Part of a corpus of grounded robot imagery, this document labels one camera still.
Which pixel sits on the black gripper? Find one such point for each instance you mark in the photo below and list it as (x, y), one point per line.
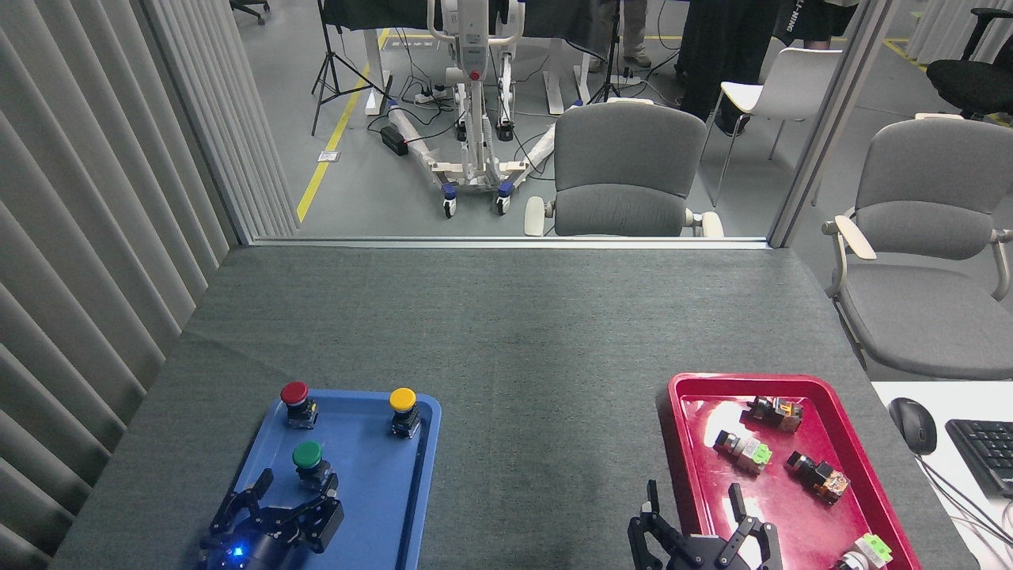
(253, 550)
(704, 554)

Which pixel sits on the green push button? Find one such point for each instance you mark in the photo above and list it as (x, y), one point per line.
(307, 454)

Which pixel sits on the red push button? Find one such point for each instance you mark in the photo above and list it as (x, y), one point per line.
(294, 393)

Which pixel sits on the yellow push button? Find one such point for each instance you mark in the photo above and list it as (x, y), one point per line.
(402, 398)

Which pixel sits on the red plastic tray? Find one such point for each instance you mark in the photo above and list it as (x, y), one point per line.
(799, 514)

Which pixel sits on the blue plastic tray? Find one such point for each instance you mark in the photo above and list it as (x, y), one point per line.
(380, 491)

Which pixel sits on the black computer mouse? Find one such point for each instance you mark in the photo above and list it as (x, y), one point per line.
(914, 423)

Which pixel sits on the white desk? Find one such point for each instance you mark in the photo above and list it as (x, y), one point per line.
(973, 522)

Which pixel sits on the black keyboard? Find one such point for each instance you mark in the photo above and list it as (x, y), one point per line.
(985, 455)

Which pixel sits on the grey chair with cream armrests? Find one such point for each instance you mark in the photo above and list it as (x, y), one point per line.
(926, 309)
(625, 158)

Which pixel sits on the black power box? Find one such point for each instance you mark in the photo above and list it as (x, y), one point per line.
(393, 140)

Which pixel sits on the white power strip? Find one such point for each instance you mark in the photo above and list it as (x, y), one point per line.
(431, 96)

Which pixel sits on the black tripod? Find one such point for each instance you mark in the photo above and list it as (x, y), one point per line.
(611, 63)
(328, 71)

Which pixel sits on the white plastic chair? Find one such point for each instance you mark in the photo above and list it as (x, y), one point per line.
(799, 83)

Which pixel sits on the white stand on wheels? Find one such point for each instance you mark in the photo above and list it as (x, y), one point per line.
(473, 55)

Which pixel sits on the person's legs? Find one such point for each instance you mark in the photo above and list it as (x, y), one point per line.
(635, 32)

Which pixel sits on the black office chair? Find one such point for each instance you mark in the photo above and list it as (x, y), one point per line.
(969, 83)

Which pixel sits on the grey switch with green cap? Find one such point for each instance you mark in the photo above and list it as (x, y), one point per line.
(744, 451)

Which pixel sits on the black switch with orange cap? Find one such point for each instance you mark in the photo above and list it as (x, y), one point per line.
(772, 413)
(819, 477)

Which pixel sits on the white switch with green cap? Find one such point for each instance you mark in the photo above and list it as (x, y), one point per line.
(866, 550)

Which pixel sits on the silver table rail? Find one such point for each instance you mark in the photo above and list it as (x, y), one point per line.
(506, 243)

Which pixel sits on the silver post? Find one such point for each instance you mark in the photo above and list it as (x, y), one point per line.
(831, 119)

